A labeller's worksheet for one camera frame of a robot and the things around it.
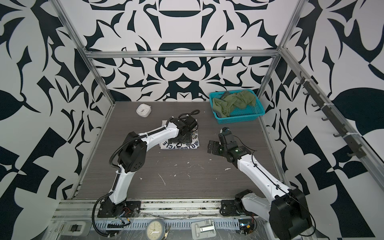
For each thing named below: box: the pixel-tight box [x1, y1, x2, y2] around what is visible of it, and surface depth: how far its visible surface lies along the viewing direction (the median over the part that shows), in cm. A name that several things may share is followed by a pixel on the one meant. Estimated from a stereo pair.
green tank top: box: [212, 90, 256, 118], surface depth 111 cm
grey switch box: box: [59, 220, 92, 237], surface depth 68 cm
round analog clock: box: [145, 219, 165, 240], surface depth 67 cm
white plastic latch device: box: [191, 219, 217, 240], surface depth 69 cm
